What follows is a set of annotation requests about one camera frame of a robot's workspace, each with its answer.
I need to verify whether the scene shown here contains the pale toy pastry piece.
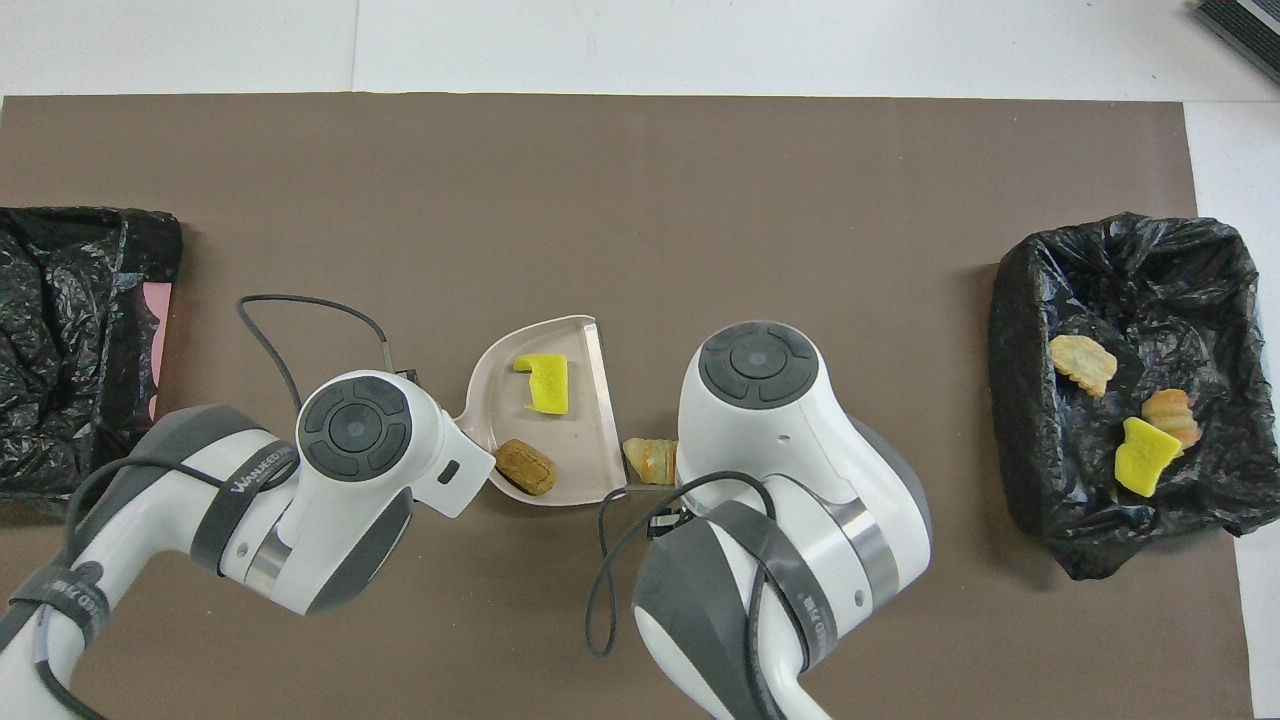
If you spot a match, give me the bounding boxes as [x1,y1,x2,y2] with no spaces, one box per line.
[1049,334,1119,398]

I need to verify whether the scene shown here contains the orange striped toy croissant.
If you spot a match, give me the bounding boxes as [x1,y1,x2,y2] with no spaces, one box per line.
[622,436,681,487]
[1142,388,1203,448]

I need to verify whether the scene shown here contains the dark ribbed device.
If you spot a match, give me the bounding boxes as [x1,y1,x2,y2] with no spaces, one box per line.
[1188,0,1280,86]

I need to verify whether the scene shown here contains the beige plastic dustpan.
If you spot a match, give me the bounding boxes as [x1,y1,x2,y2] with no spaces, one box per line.
[452,315,629,508]

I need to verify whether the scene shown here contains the notched yellow sponge piece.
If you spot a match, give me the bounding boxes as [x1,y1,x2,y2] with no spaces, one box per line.
[513,353,571,416]

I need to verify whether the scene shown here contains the black garbage bag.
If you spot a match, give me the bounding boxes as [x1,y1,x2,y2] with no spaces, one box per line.
[0,206,184,519]
[988,211,1280,582]

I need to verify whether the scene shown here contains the brown table mat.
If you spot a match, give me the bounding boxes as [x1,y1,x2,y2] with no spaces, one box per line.
[0,93,1256,720]

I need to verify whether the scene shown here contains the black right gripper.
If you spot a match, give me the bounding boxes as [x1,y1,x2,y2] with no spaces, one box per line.
[645,503,696,541]

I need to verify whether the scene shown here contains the brown textured toy bread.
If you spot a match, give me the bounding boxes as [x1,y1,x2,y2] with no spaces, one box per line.
[494,438,558,497]

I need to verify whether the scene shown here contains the pink plastic bin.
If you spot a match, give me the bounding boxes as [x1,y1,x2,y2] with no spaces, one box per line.
[143,282,176,423]

